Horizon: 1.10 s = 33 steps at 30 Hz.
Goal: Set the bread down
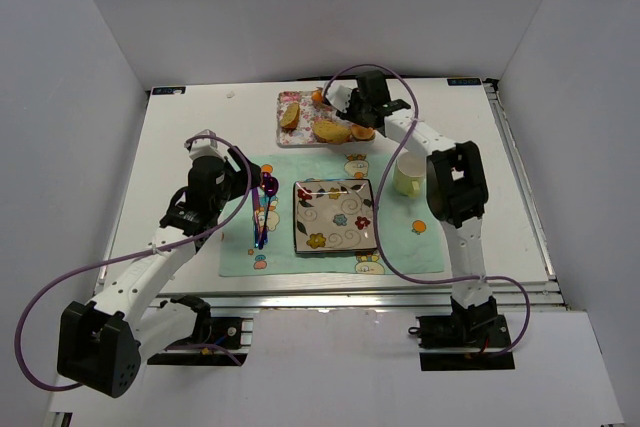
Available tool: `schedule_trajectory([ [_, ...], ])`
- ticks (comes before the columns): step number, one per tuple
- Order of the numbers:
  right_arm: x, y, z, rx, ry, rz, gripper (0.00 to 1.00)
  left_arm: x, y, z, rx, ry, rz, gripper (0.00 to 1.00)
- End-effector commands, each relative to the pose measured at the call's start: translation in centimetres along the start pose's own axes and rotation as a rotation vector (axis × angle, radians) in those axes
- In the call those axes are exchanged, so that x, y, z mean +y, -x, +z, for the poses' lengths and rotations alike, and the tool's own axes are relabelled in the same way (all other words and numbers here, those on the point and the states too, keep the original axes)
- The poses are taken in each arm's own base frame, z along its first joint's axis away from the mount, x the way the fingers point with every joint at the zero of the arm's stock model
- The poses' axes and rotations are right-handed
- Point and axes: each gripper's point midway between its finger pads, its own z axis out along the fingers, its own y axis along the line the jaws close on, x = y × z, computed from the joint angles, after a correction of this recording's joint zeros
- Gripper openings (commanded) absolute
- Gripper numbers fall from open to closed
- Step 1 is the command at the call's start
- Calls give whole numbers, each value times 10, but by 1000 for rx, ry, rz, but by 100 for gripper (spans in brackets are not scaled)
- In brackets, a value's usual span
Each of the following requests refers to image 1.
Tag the sliced bread piece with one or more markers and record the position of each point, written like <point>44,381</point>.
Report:
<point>330,132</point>

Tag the square floral ceramic plate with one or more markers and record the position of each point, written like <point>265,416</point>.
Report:
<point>333,216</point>

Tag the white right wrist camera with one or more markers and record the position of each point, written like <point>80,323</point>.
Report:
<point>339,96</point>

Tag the round bread bun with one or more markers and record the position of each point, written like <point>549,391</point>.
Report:
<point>360,133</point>

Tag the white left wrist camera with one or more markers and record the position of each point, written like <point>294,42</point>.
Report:
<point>202,144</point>

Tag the orange glossy bread roll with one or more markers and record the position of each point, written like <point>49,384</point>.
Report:
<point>317,97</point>

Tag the mint green cartoon placemat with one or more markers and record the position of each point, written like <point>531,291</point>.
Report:
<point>405,230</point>

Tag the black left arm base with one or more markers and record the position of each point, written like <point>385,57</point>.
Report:
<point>217,340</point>

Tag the floral serving tray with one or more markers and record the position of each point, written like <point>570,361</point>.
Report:
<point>303,136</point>

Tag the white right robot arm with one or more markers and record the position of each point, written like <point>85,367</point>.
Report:
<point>456,194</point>

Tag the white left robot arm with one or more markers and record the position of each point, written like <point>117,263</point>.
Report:
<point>104,342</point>

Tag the iridescent purple spoon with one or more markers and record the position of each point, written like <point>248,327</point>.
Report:
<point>270,187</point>

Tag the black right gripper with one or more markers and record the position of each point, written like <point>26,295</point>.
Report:
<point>353,108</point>

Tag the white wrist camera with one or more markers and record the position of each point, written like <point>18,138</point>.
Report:
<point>202,144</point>
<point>339,96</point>

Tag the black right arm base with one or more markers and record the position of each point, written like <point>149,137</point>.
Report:
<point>467,339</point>

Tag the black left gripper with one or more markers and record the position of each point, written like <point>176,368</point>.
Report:
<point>245,172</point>

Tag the metal tongs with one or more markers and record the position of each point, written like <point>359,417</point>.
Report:
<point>332,108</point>

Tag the iridescent purple knife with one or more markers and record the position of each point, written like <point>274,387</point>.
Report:
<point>255,198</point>

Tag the small bread slice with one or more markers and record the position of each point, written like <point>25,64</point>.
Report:
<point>290,117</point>

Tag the pale yellow mug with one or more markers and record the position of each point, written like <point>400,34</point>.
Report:
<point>409,175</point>

